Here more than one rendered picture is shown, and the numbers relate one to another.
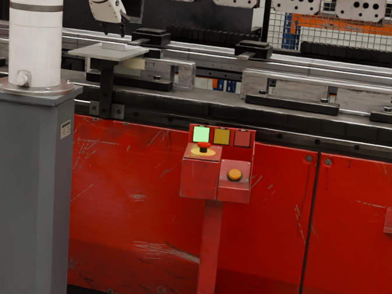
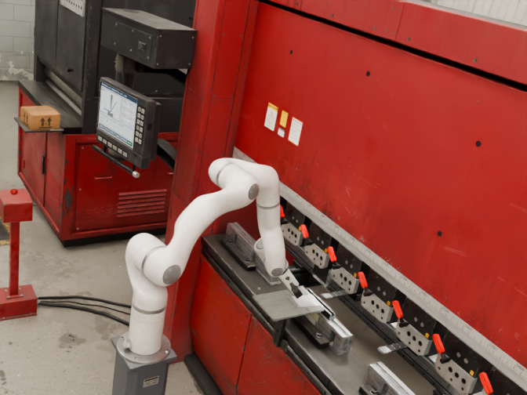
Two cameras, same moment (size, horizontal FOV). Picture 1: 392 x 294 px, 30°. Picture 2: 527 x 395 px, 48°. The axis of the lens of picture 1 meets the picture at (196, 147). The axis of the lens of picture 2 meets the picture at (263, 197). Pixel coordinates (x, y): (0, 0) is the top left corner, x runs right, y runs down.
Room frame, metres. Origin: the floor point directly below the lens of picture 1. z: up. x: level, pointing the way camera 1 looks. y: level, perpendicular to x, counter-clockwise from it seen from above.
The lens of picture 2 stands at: (0.60, -0.95, 2.38)
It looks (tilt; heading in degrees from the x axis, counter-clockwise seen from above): 23 degrees down; 40
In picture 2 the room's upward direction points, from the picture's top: 11 degrees clockwise
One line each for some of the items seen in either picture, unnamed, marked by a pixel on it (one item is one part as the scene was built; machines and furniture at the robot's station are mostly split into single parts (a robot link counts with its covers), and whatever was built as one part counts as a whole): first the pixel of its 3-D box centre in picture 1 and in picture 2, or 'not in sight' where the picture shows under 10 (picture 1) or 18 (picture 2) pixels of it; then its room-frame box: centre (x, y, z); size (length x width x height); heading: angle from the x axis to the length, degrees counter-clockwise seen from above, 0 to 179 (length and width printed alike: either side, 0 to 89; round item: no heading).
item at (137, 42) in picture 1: (144, 38); (345, 291); (2.70, 0.22, 1.01); 0.26 x 0.12 x 0.05; 165
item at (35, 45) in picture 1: (35, 48); (147, 325); (1.70, 0.39, 1.09); 0.19 x 0.19 x 0.18
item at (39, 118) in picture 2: not in sight; (38, 116); (2.48, 2.77, 1.04); 0.30 x 0.26 x 0.12; 79
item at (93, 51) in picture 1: (109, 51); (288, 303); (2.39, 0.31, 1.00); 0.26 x 0.18 x 0.01; 165
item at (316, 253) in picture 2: not in sight; (324, 244); (2.54, 0.30, 1.26); 0.15 x 0.09 x 0.17; 75
